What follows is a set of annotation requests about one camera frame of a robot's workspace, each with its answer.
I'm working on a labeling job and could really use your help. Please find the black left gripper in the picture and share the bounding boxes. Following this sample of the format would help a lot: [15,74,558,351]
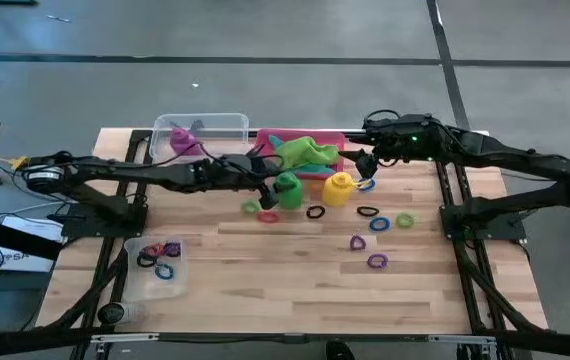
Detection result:
[237,154,299,211]

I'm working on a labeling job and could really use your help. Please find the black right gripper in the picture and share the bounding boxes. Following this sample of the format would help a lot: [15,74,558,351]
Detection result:
[338,117,401,180]

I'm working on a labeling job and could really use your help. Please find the green sports bottle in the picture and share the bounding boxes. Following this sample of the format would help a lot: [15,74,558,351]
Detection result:
[272,171,305,211]

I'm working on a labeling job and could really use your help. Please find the green cloth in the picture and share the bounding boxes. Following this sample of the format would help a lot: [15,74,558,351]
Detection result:
[274,135,341,171]

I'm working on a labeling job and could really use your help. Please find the yellow sports bottle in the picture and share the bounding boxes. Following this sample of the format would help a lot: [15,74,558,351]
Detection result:
[321,171,364,209]

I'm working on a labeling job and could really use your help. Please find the purple sports bottle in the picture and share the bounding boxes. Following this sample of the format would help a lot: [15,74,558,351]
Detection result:
[169,127,204,157]

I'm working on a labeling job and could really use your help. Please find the pink plastic bin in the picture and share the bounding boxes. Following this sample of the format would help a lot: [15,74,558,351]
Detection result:
[253,128,346,181]

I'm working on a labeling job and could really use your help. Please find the large clear plastic bin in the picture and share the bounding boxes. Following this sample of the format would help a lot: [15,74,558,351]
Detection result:
[148,112,250,166]

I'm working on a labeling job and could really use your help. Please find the small clear plastic container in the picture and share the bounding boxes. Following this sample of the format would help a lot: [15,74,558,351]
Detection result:
[123,234,189,303]

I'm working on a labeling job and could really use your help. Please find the person's foot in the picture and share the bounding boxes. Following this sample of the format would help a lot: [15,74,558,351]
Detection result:
[324,339,357,360]

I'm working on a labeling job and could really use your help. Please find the white beverage can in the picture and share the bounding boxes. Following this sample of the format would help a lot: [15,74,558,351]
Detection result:
[96,301,145,326]

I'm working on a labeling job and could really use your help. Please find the white cardboard box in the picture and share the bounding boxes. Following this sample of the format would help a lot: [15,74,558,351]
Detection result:
[0,215,66,274]

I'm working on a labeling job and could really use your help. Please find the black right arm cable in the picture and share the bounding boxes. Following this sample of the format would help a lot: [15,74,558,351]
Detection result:
[363,108,402,126]

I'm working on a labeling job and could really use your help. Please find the black metal rig frame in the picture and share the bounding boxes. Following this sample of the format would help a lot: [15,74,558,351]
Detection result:
[0,128,570,360]

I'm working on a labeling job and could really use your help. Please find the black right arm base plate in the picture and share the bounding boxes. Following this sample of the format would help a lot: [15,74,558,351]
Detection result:
[439,204,529,242]

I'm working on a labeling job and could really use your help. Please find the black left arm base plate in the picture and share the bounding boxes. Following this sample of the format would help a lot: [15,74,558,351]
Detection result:
[59,202,149,240]

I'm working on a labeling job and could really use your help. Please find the silver frame bracket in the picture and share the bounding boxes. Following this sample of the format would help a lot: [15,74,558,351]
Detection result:
[427,334,496,344]
[89,333,159,344]

